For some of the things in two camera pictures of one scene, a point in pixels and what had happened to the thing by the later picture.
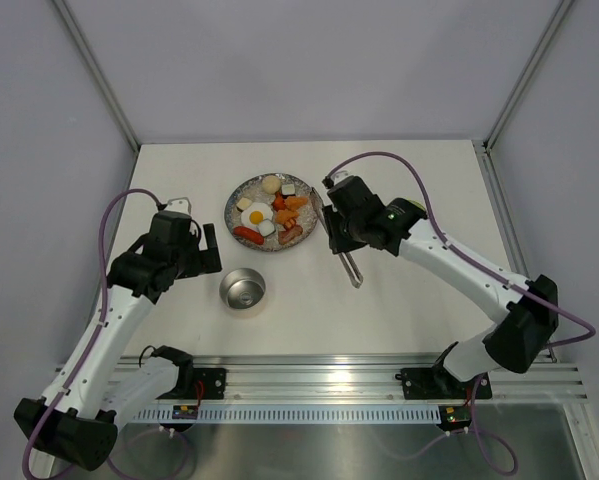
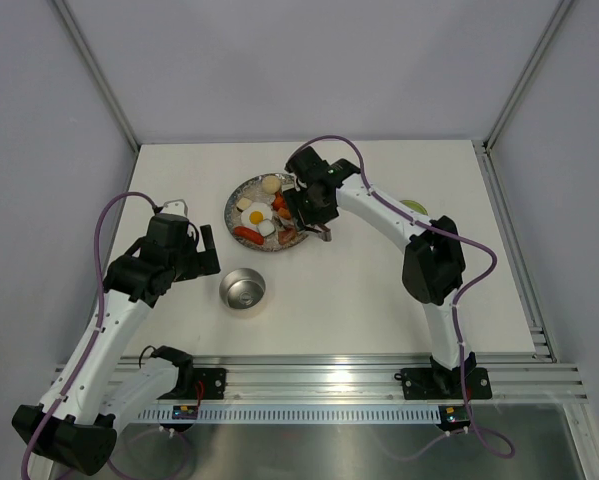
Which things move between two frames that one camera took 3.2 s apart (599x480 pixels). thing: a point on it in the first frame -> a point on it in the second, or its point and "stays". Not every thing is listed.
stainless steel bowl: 242,288 stays
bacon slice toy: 289,234 stays
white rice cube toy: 266,227 stays
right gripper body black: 344,233 -> 301,198
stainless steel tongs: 355,272 -> 323,231
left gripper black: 205,261 stays
